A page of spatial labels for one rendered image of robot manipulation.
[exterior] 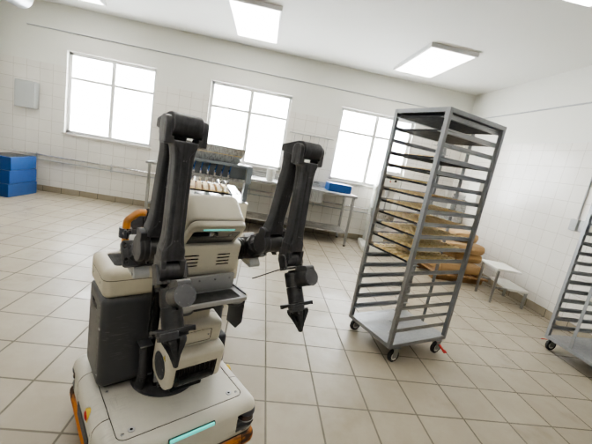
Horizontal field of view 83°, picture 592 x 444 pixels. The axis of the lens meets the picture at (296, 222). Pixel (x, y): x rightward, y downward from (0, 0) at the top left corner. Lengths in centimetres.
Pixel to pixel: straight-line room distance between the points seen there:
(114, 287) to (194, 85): 515
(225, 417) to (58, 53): 637
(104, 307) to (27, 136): 596
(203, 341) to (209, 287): 24
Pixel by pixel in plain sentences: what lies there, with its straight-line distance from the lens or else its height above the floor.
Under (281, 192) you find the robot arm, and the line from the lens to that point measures 119.
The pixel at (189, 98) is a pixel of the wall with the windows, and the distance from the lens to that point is 630.
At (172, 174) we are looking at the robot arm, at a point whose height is 125.
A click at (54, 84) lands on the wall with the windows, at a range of 709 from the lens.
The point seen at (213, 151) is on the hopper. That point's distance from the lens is 312.
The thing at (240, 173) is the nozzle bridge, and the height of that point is 111.
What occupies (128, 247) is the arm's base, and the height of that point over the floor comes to 97.
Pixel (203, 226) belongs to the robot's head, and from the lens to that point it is 112.
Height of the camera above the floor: 135
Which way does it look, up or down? 11 degrees down
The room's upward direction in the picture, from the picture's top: 10 degrees clockwise
